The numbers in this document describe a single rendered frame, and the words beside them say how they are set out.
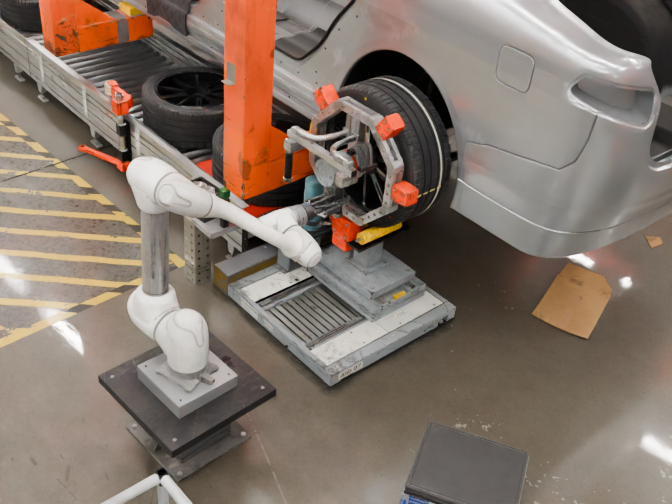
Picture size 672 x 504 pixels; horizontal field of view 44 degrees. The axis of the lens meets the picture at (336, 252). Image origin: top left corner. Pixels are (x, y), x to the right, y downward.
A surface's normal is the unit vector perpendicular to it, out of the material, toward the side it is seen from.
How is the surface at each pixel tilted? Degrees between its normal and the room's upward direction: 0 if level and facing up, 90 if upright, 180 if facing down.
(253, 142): 90
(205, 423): 0
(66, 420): 0
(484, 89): 90
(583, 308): 1
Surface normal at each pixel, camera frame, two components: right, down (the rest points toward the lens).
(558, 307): 0.10, -0.80
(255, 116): 0.65, 0.49
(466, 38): -0.75, 0.33
